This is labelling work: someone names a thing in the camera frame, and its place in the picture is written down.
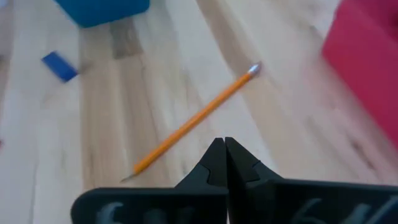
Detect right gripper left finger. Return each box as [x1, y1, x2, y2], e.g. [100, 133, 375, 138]
[70, 138, 229, 224]

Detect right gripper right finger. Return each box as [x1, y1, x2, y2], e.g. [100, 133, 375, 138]
[226, 137, 398, 224]

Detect orange pencil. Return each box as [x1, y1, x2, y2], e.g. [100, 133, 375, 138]
[120, 61, 262, 184]

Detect blue eraser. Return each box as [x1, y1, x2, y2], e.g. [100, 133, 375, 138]
[41, 50, 78, 83]

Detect red plastic bin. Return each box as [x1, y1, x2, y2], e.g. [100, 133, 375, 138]
[322, 0, 398, 150]

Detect teal plastic bin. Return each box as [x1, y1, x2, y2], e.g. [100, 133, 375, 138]
[54, 0, 150, 29]

